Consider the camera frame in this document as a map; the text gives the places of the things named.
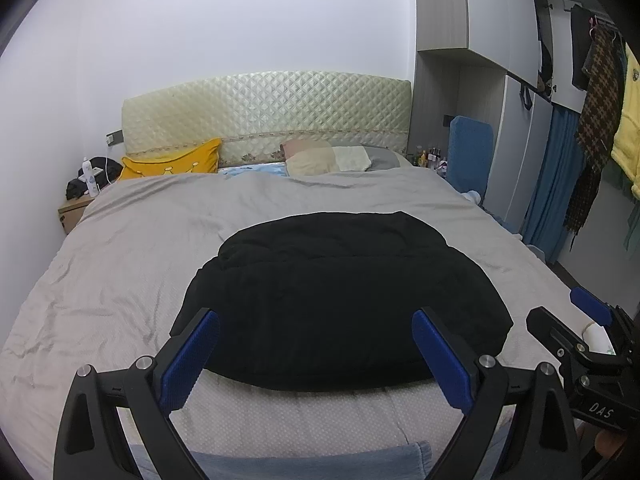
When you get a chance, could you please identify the black garment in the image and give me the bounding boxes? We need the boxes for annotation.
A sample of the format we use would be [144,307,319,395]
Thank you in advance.
[172,212,512,392]
[519,0,601,111]

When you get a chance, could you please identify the grey bed sheet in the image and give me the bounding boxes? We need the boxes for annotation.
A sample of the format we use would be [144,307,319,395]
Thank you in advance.
[1,167,589,479]

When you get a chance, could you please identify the blue curtain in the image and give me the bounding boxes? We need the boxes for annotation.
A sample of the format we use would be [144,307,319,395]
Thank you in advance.
[521,105,585,264]

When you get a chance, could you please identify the yellow hanging garment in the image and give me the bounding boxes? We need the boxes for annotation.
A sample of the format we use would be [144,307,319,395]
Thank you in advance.
[611,46,640,198]

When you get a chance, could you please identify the wooden nightstand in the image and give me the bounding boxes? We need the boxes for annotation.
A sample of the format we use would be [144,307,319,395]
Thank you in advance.
[58,194,93,235]

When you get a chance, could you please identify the white spray bottle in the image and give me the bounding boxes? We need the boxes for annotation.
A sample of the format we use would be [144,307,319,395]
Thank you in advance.
[81,158,100,198]

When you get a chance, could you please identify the black bag on nightstand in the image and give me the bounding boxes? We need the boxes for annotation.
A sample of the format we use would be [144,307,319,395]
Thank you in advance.
[65,156,122,200]

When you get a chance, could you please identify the bottles on side shelf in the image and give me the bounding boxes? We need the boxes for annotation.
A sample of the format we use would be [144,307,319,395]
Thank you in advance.
[407,145,447,174]

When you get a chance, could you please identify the houndstooth brown scarf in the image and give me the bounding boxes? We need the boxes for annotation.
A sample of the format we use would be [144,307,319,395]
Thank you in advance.
[564,25,624,235]

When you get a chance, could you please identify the yellow pillow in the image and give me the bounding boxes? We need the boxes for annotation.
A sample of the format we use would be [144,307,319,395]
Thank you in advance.
[118,138,222,181]

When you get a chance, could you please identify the light blue patterned sheet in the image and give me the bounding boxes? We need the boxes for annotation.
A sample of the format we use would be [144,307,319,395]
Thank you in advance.
[218,162,288,178]

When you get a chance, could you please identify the patchwork beige grey pillow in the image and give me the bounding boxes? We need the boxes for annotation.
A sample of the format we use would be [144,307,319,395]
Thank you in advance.
[281,140,411,177]

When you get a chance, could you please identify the grey wardrobe cabinet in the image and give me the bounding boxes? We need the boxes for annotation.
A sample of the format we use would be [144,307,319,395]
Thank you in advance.
[409,0,552,231]

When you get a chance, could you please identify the black hanging garment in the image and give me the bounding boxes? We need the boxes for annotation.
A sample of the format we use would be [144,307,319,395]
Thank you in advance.
[519,0,601,111]

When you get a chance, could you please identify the cream quilted headboard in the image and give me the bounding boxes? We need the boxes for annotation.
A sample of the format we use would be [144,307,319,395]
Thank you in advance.
[122,70,412,167]

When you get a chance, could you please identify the wall power socket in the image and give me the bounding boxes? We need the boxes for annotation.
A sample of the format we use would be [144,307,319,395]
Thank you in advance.
[105,130,124,146]

